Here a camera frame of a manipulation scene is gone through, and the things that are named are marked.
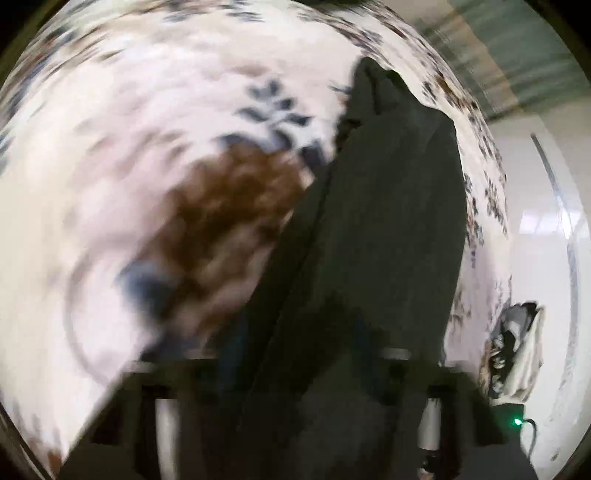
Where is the black device with green light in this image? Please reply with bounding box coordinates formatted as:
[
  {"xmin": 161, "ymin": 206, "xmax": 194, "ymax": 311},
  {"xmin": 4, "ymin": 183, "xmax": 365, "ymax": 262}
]
[{"xmin": 489, "ymin": 403, "xmax": 527, "ymax": 444}]

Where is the dark green garment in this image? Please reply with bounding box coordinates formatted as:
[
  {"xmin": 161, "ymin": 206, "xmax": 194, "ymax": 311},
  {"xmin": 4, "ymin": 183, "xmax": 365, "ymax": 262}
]
[{"xmin": 203, "ymin": 56, "xmax": 467, "ymax": 480}]

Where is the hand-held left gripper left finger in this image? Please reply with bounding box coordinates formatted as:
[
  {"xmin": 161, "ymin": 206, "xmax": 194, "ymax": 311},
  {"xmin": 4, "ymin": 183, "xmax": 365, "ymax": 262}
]
[{"xmin": 60, "ymin": 318, "xmax": 259, "ymax": 480}]

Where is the black cable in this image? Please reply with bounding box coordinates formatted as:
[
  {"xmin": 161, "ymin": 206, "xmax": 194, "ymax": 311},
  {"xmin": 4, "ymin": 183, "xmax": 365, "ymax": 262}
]
[{"xmin": 519, "ymin": 418, "xmax": 540, "ymax": 462}]

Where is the pile of clothes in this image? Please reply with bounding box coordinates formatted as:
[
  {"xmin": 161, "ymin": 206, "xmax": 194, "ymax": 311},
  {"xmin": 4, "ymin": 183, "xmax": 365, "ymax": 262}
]
[{"xmin": 478, "ymin": 301, "xmax": 546, "ymax": 401}]

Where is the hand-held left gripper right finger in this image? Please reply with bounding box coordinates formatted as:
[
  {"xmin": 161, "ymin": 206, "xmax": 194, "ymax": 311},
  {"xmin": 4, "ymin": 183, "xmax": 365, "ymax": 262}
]
[{"xmin": 369, "ymin": 346, "xmax": 539, "ymax": 480}]

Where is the white floral printed blanket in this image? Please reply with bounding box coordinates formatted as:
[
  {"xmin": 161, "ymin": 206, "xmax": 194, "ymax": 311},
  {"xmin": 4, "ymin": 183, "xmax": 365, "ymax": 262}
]
[{"xmin": 0, "ymin": 0, "xmax": 514, "ymax": 476}]

